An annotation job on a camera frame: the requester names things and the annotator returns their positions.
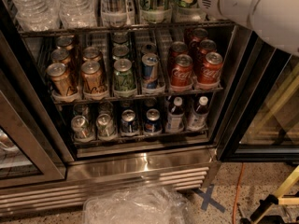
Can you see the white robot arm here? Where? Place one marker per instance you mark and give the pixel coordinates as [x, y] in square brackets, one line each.
[276, 22]

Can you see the striped green can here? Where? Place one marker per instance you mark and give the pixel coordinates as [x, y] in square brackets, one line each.
[154, 11]

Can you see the back red cola can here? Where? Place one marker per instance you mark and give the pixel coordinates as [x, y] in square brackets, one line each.
[197, 35]

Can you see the red cola can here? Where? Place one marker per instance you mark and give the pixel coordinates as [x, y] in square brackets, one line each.
[202, 49]
[181, 73]
[176, 48]
[210, 71]
[197, 35]

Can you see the rear red cola can left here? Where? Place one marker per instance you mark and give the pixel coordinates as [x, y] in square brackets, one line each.
[176, 48]

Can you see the rear red cola can right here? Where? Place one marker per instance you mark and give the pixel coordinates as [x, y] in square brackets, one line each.
[202, 49]

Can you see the rear energy drink can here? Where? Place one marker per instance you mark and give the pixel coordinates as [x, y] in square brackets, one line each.
[148, 48]

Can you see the striped dark can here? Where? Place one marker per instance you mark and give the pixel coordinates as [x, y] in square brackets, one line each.
[117, 13]

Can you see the blue silver energy can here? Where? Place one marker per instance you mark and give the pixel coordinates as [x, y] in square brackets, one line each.
[150, 65]

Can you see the front red cola can left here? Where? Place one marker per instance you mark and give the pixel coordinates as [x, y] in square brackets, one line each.
[181, 73]

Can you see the back green soda can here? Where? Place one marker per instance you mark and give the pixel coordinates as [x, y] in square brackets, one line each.
[119, 39]

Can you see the green soda can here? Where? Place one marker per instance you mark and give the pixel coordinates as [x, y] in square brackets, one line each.
[119, 39]
[120, 52]
[124, 84]

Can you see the front red cola can right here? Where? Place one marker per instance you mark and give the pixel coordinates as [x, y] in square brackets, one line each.
[210, 71]

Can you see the middle green soda can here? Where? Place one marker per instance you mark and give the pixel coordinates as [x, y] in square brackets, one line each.
[120, 52]

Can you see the stainless steel display fridge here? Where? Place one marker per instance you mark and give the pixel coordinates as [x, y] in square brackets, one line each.
[182, 160]

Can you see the front green soda can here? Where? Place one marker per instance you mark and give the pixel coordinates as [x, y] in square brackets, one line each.
[124, 84]

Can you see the rear gold can right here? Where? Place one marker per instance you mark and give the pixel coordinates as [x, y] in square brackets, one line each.
[92, 54]

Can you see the gold can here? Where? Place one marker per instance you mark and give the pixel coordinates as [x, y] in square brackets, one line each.
[63, 56]
[93, 77]
[92, 54]
[65, 42]
[65, 88]

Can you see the back gold can left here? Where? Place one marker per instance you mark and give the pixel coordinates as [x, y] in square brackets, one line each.
[65, 42]

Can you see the front gold can right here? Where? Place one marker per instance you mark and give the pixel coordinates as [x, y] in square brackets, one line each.
[93, 77]

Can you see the front blue can right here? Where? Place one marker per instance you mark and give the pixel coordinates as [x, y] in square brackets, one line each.
[152, 124]

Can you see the rear silver can right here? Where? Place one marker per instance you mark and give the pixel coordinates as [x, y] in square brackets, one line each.
[105, 107]

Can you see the middle gold can left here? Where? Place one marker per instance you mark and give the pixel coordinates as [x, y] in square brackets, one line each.
[63, 56]

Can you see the front blue can left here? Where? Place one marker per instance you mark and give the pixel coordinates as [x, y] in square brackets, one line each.
[129, 124]

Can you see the open glass fridge door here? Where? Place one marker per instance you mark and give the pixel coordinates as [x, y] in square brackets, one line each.
[264, 123]

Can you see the front gold can left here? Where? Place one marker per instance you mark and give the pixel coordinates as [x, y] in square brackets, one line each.
[65, 88]

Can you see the rear silver can left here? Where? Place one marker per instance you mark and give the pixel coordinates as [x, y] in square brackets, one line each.
[82, 110]

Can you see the front silver can right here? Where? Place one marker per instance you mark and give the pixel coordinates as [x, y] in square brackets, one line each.
[106, 129]

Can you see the front silver can left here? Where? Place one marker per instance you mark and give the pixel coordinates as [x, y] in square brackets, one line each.
[82, 129]

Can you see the left glass fridge door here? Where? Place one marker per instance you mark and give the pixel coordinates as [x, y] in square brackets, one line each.
[26, 155]

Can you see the clear water bottle right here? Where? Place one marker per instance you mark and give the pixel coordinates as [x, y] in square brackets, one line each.
[77, 13]

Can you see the clear water bottle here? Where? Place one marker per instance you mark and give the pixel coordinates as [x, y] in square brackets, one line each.
[77, 13]
[37, 15]

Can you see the dark bottle white cap left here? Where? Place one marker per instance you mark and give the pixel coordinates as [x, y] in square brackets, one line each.
[175, 115]

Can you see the dark bottle white cap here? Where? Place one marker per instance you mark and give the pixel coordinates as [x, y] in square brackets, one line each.
[198, 114]
[175, 115]

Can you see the dark bottle white cap right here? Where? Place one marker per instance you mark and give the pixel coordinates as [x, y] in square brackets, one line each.
[198, 114]

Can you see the clear water bottle left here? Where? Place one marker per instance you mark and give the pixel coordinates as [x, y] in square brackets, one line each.
[37, 15]

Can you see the blue tape cross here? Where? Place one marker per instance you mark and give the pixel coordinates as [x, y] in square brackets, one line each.
[208, 199]

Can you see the clear plastic bin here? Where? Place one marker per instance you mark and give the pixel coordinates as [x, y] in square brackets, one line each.
[140, 205]

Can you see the yellow black stand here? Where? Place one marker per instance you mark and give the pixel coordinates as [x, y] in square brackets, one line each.
[280, 197]

